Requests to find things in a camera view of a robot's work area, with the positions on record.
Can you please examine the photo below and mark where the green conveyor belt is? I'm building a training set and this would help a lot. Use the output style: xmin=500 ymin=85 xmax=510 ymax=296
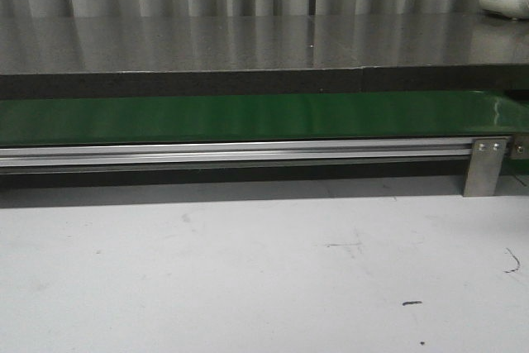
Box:
xmin=1 ymin=91 xmax=528 ymax=146

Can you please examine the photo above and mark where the steel conveyor end plate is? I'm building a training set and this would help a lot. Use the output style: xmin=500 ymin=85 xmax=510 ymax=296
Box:
xmin=509 ymin=133 xmax=529 ymax=160

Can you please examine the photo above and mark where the aluminium conveyor side rail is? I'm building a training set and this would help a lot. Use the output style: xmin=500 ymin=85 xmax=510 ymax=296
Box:
xmin=1 ymin=136 xmax=480 ymax=169

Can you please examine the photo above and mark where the steel conveyor support bracket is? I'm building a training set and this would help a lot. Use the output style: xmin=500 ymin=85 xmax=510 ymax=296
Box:
xmin=463 ymin=137 xmax=508 ymax=198

